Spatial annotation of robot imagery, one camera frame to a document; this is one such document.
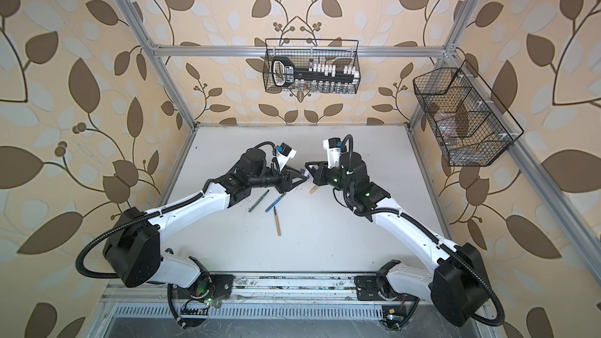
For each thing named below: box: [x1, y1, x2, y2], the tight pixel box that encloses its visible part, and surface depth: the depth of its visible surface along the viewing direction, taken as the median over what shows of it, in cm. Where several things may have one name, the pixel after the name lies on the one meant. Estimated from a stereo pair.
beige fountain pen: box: [273, 206, 282, 238], surface depth 90 cm
